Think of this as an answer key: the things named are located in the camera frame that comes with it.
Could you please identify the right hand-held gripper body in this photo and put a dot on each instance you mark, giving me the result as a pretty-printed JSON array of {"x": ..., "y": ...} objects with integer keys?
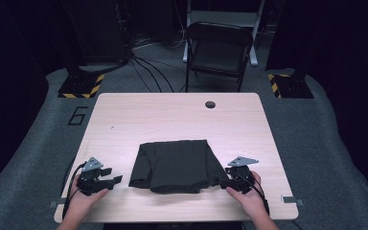
[{"x": 243, "y": 179}]

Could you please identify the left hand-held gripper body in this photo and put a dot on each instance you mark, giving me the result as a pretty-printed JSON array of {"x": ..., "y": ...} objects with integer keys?
[{"x": 91, "y": 182}]

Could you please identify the dark grey pleated skirt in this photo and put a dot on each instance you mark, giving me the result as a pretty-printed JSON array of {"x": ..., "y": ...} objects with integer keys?
[{"x": 179, "y": 166}]

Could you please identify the person's right hand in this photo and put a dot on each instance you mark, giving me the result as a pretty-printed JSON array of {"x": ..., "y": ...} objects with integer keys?
[{"x": 252, "y": 201}]

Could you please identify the person's left hand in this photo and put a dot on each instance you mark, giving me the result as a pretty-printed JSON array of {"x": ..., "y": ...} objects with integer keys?
[{"x": 81, "y": 204}]

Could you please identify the round black table grommet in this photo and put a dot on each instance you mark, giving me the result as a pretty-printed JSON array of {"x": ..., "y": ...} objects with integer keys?
[{"x": 210, "y": 104}]

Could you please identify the black stand base striped tape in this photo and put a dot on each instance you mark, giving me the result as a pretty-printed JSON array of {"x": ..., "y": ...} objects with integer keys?
[
  {"x": 80, "y": 86},
  {"x": 292, "y": 86}
]

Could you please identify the black folding chair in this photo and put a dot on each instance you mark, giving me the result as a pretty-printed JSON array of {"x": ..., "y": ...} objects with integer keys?
[{"x": 217, "y": 54}]

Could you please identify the dark cabinet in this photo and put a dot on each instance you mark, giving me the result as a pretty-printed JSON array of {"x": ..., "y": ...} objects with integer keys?
[{"x": 99, "y": 28}]

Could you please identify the grey metal table bracket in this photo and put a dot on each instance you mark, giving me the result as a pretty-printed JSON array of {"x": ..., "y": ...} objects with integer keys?
[
  {"x": 291, "y": 200},
  {"x": 57, "y": 203}
]

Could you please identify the white metal stand frame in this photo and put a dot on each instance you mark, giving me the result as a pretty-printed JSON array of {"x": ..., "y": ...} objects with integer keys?
[{"x": 223, "y": 17}]

